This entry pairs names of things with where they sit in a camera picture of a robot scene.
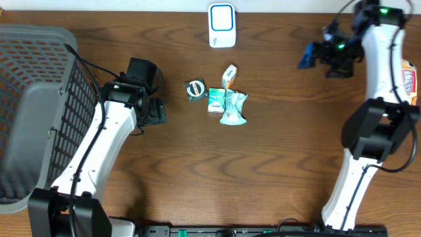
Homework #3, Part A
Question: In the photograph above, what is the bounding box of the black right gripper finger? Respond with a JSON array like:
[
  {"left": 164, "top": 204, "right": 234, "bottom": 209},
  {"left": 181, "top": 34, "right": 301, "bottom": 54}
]
[
  {"left": 297, "top": 42, "right": 318, "bottom": 69},
  {"left": 326, "top": 66, "right": 353, "bottom": 78}
]

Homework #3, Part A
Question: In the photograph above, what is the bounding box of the round black red tin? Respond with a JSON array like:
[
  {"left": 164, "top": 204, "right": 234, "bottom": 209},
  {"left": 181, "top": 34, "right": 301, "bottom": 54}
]
[{"left": 184, "top": 78, "right": 209, "bottom": 103}]

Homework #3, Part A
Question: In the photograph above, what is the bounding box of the green white small box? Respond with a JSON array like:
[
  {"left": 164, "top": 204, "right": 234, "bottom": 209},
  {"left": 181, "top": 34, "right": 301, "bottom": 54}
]
[{"left": 207, "top": 88, "right": 226, "bottom": 113}]

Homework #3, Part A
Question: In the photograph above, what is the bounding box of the teal white packet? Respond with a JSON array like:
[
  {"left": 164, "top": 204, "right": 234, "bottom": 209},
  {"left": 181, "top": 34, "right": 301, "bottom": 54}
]
[{"left": 220, "top": 89, "right": 248, "bottom": 126}]

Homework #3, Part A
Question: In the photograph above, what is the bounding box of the orange white small pack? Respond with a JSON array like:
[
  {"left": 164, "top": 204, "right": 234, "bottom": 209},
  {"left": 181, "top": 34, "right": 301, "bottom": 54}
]
[{"left": 222, "top": 65, "right": 237, "bottom": 89}]

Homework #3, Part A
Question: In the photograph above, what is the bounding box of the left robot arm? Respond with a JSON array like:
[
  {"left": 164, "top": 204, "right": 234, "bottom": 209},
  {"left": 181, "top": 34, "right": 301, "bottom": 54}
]
[{"left": 28, "top": 82, "right": 166, "bottom": 236}]

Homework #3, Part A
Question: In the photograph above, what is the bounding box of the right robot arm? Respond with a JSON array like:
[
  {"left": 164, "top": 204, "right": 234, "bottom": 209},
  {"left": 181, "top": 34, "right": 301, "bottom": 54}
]
[{"left": 298, "top": 1, "right": 420, "bottom": 236}]

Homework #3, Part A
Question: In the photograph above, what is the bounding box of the white barcode scanner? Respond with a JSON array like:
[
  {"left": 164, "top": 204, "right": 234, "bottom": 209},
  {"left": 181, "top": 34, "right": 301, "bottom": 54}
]
[{"left": 208, "top": 3, "right": 236, "bottom": 48}]

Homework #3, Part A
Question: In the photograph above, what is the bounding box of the orange snack bag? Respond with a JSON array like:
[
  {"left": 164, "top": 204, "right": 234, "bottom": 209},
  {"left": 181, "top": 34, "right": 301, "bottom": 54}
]
[{"left": 402, "top": 59, "right": 418, "bottom": 105}]

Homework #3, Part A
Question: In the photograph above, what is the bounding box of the grey plastic basket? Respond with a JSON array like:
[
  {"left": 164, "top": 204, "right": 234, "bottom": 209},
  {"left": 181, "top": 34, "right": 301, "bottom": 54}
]
[{"left": 1, "top": 24, "right": 97, "bottom": 214}]

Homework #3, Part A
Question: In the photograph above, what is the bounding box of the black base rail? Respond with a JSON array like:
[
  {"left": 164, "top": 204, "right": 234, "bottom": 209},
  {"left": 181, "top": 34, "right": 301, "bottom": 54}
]
[{"left": 136, "top": 223, "right": 389, "bottom": 237}]

